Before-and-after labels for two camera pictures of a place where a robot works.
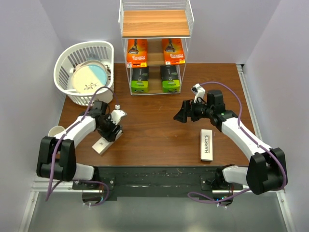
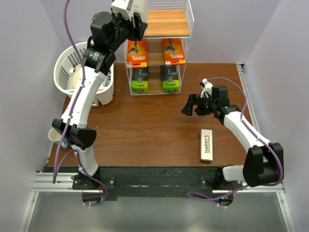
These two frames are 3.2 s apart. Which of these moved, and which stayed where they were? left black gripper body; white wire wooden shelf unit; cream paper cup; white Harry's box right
Moved: left black gripper body
Stayed: white Harry's box right; white wire wooden shelf unit; cream paper cup
